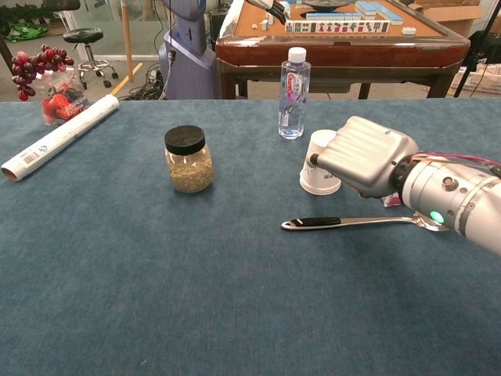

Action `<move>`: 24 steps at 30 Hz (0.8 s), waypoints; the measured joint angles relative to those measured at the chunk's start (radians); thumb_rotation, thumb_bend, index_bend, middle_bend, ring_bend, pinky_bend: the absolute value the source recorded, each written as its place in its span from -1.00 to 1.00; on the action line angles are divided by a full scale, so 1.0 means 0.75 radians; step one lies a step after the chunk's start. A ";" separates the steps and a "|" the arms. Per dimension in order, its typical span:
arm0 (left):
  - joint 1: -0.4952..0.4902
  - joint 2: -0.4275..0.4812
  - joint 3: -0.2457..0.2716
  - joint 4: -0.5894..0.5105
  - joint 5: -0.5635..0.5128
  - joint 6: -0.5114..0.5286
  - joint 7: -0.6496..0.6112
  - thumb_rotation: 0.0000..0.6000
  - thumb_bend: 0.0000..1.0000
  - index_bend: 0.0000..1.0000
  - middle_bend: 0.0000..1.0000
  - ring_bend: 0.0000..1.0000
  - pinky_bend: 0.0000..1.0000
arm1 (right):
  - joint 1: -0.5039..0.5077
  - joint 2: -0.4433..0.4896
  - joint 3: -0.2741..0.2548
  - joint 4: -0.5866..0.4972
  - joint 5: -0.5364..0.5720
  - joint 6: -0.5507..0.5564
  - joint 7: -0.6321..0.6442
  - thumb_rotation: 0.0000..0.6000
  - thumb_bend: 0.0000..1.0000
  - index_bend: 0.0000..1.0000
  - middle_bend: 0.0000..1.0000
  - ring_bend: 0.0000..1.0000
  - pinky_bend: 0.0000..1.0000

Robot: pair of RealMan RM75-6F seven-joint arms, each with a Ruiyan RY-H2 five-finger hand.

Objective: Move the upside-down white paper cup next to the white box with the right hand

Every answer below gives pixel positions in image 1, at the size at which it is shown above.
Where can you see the cardboard box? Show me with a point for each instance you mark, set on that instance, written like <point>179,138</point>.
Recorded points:
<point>450,15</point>

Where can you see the blue felt table cloth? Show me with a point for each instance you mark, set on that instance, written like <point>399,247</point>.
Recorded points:
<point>117,274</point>

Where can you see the brown mahjong table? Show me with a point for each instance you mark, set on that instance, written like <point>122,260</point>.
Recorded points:
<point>352,51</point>

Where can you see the white paper cup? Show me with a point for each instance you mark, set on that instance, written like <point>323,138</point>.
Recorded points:
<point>319,180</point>

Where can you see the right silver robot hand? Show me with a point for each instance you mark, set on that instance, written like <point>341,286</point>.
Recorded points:
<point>368,152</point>

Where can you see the dark red grape bunch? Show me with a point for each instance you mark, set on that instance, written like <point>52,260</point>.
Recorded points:
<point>25,70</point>

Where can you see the clear plastic water bottle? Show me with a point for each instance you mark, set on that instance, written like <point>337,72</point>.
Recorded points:
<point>293,94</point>

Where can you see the white toothpaste box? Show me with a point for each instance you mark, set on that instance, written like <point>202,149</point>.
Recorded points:
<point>391,200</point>

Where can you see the black round stool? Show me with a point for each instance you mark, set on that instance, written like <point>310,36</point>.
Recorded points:
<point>83,36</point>

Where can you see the single white mahjong tile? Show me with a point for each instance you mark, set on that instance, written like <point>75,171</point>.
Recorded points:
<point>408,31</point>

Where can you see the clear bag with red contents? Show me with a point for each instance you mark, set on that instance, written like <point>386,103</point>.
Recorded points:
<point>62,105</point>

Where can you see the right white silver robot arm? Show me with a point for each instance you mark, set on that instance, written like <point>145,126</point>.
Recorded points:
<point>450,188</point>

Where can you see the white plastic crate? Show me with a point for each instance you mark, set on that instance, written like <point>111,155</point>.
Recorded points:
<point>481,82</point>

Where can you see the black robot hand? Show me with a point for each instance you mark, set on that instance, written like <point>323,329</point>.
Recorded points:
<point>274,9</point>

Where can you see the black tripod stand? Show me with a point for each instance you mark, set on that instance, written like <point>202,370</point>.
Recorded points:
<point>475,51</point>

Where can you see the row of face-up mahjong tiles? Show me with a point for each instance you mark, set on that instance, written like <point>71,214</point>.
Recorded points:
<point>336,27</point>

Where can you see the white wrap roll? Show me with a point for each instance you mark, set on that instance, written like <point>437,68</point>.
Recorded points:
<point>62,137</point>

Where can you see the wooden pole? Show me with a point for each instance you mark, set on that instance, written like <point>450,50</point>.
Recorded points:
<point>127,39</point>

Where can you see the row of blue-backed mahjong tiles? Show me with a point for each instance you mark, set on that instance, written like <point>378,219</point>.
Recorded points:
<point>332,16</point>

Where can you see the grain jar with black lid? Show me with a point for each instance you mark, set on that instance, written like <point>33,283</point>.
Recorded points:
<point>189,164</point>

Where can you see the stacked blue-backed mahjong tiles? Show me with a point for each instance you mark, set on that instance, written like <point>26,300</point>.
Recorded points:
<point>377,9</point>

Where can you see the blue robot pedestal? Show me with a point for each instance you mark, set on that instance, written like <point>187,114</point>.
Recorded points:
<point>188,58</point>

